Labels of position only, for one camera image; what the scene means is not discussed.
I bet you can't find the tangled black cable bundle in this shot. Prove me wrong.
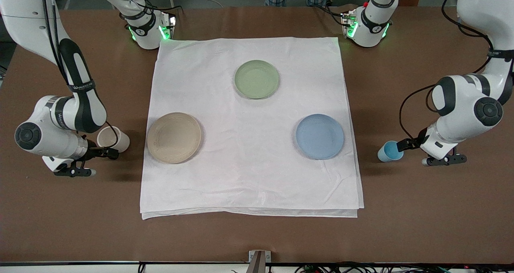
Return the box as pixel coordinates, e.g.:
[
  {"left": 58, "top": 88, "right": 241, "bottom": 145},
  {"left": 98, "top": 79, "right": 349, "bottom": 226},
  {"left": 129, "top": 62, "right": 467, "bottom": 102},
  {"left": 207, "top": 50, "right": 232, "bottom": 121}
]
[{"left": 295, "top": 265, "right": 514, "bottom": 273}]

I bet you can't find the beige gray plate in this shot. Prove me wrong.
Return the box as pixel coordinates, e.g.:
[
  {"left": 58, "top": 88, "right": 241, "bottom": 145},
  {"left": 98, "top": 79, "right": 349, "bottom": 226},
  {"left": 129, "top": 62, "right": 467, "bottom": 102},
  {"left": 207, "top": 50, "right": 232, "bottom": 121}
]
[{"left": 147, "top": 112, "right": 202, "bottom": 164}]

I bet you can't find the green plate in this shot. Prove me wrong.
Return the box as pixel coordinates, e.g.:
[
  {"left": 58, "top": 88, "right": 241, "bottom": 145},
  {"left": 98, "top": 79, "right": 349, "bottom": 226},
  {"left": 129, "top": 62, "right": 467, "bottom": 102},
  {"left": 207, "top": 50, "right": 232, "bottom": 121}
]
[{"left": 234, "top": 59, "right": 280, "bottom": 100}]

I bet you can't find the white mug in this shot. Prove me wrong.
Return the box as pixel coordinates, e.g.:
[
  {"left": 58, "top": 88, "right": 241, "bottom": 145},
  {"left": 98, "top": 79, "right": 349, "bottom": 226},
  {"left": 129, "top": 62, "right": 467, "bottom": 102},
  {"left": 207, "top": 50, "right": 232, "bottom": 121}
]
[{"left": 97, "top": 126, "right": 131, "bottom": 153}]

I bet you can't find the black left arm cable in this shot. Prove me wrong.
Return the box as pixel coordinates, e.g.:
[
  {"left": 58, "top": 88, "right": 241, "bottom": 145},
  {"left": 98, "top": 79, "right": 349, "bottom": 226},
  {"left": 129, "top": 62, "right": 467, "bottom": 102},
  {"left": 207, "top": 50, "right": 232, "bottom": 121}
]
[{"left": 399, "top": 0, "right": 494, "bottom": 142}]

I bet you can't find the white cloth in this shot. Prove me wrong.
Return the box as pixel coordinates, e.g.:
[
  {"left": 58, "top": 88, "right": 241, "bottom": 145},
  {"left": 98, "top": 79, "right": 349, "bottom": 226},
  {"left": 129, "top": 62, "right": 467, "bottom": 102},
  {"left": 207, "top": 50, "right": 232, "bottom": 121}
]
[{"left": 140, "top": 37, "right": 365, "bottom": 220}]

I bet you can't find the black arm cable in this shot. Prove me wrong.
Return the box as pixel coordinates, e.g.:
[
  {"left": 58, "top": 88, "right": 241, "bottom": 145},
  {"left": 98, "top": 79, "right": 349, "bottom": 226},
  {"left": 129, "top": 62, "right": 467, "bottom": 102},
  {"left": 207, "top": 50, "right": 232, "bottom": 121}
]
[
  {"left": 399, "top": 0, "right": 494, "bottom": 142},
  {"left": 40, "top": 0, "right": 121, "bottom": 149}
]

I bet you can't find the blue plate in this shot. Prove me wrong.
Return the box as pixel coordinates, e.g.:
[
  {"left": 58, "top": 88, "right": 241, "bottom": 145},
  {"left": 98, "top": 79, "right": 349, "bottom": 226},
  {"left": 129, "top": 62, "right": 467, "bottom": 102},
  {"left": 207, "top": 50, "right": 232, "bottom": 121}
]
[{"left": 296, "top": 114, "right": 345, "bottom": 160}]

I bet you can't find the grey metal camera bracket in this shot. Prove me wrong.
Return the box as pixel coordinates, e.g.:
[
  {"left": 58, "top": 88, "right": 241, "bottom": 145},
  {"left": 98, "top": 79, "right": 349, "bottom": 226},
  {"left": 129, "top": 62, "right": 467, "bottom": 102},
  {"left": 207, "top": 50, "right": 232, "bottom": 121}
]
[{"left": 248, "top": 250, "right": 271, "bottom": 273}]

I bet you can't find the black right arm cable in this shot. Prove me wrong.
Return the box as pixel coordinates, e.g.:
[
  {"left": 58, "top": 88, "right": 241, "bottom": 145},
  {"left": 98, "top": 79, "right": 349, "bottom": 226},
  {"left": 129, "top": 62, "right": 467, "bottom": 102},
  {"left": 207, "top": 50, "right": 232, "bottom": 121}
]
[{"left": 40, "top": 0, "right": 121, "bottom": 149}]

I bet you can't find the blue cup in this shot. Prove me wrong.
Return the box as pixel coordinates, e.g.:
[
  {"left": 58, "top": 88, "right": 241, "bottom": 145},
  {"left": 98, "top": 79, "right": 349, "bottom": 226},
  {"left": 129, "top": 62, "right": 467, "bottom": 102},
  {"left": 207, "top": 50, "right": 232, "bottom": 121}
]
[{"left": 377, "top": 141, "right": 404, "bottom": 163}]

